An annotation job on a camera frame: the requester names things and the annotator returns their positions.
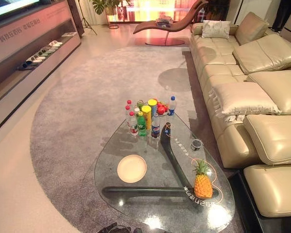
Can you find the beige leather back cushion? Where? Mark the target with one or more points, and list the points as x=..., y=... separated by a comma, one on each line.
x=276, y=138
x=285, y=85
x=266, y=54
x=251, y=28

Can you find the beige leather loose pillow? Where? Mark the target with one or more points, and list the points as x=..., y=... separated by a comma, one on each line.
x=245, y=98

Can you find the beige leather sofa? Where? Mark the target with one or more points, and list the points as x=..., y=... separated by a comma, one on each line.
x=220, y=72

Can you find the black plant stand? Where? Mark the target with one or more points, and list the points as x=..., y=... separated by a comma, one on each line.
x=113, y=23

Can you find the glass coffee table black base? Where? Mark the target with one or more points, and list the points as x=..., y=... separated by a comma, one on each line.
x=169, y=155

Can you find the red-cap bottle red label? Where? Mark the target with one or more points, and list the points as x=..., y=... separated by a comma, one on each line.
x=133, y=125

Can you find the green potted plant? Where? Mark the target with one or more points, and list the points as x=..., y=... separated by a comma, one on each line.
x=104, y=4

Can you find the brown curved chaise lounge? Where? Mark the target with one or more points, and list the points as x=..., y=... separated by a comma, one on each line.
x=177, y=25

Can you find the large red apple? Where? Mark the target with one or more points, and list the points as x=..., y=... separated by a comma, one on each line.
x=161, y=110

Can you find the flat screen television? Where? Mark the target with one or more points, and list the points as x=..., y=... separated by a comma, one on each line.
x=12, y=7

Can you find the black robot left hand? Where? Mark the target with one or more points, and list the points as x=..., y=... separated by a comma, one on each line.
x=111, y=228

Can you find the long TV cabinet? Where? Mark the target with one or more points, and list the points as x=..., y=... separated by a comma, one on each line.
x=26, y=31

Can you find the white paper sofa tags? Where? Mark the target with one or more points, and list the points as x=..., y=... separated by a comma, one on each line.
x=233, y=118

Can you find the Pepsi bottle black cap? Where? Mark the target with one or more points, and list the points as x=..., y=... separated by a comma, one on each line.
x=155, y=127

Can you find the Pepsi bottle blue cap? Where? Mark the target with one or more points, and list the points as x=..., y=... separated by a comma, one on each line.
x=171, y=107

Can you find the white throw pillow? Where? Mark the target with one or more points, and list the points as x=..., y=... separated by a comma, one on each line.
x=215, y=29

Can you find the green slippers pair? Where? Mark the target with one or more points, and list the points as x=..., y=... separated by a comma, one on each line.
x=45, y=51

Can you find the orange pineapple green crown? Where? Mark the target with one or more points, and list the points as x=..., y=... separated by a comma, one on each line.
x=203, y=185

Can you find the red-cap clear bottle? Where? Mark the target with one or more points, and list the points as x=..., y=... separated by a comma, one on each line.
x=127, y=114
x=128, y=103

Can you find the person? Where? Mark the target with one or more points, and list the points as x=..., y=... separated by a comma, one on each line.
x=285, y=14

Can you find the white-cap clear bottle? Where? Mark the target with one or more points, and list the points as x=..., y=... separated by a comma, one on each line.
x=136, y=110

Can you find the small red fruit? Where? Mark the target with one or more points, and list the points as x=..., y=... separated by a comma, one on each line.
x=159, y=104
x=165, y=107

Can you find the black tripod stand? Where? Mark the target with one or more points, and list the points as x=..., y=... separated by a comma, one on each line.
x=87, y=21

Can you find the grey white slippers pair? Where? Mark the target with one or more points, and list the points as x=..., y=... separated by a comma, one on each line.
x=35, y=59

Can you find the round cream plate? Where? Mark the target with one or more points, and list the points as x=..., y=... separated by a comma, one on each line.
x=132, y=168

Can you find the stack of magazines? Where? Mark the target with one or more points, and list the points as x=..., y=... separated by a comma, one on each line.
x=164, y=20

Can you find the dark slippers pair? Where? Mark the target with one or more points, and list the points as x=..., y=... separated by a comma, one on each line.
x=24, y=66

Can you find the grey carpet rug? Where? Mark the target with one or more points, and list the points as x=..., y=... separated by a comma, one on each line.
x=87, y=109

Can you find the black sofa base platform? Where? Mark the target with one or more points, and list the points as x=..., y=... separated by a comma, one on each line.
x=245, y=206

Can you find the green Sprite bottle yellow cap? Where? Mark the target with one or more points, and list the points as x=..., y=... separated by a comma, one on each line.
x=141, y=126

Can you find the small black round jar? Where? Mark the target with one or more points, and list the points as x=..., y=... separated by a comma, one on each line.
x=196, y=144

